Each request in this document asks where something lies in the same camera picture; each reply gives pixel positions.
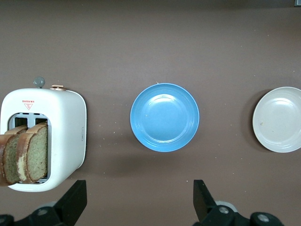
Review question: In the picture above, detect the brown bread slice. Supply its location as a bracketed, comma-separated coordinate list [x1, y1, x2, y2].
[16, 121, 49, 184]
[0, 124, 28, 186]

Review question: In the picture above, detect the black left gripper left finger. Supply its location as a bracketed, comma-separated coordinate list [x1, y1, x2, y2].
[0, 180, 87, 226]

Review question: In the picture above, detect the beige plate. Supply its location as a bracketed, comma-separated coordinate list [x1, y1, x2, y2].
[252, 86, 301, 153]

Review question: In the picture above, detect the blue plate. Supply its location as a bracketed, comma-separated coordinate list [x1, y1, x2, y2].
[130, 82, 200, 153]

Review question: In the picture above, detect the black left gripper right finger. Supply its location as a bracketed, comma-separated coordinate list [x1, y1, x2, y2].
[192, 179, 283, 226]

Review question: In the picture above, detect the white toaster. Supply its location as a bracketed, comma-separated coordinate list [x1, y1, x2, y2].
[0, 76, 87, 193]

